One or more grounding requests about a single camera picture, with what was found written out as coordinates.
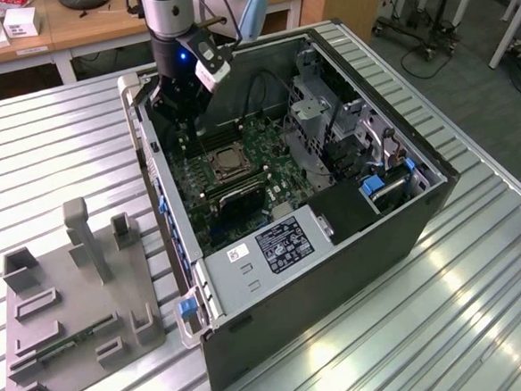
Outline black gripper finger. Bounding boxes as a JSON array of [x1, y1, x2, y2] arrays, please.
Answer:
[[149, 79, 194, 146], [188, 85, 216, 143]]

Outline metal socket cover frame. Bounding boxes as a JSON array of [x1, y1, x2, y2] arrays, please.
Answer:
[[206, 142, 252, 185]]

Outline CPU square plate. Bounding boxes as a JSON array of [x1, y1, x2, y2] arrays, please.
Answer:
[[215, 147, 243, 172]]

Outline black RAM slot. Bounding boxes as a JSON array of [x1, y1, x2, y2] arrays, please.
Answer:
[[201, 166, 260, 194], [197, 124, 238, 143], [203, 171, 265, 199], [199, 130, 242, 151]]

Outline wooden desk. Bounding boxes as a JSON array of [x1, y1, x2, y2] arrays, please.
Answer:
[[0, 0, 313, 92]]

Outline black graphics card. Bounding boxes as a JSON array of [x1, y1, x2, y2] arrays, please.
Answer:
[[217, 179, 270, 220]]

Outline green motherboard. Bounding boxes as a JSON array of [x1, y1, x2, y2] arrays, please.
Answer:
[[165, 110, 326, 261]]

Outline silver metal drive cage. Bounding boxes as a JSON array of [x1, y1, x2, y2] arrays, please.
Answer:
[[285, 71, 345, 185]]

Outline small silver chipset heatsink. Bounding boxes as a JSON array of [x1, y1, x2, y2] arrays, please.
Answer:
[[270, 203, 295, 221]]

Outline white cardboard box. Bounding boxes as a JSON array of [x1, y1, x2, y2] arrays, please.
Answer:
[[1, 5, 45, 40]]

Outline silver power supply unit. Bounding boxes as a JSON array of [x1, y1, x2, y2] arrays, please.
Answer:
[[197, 204, 342, 321]]

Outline blue plastic drive latch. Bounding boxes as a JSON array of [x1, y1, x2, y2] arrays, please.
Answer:
[[360, 173, 385, 197]]

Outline wooden cabinet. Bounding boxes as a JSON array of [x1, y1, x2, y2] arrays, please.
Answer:
[[298, 0, 392, 49]]

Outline grey parts rack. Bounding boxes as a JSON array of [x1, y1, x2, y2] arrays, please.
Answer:
[[0, 191, 172, 391]]

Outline black open PC case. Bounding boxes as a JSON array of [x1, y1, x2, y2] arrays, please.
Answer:
[[113, 11, 476, 391]]

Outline green RAM stick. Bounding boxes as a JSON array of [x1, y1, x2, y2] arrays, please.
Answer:
[[32, 313, 121, 370]]

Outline black rolling stand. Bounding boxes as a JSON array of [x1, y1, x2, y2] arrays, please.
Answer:
[[369, 0, 465, 66]]

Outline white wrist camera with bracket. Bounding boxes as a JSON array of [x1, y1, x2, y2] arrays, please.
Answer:
[[176, 26, 236, 96]]

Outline blue case handle tab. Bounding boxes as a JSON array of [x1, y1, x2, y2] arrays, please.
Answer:
[[177, 299, 201, 322]]

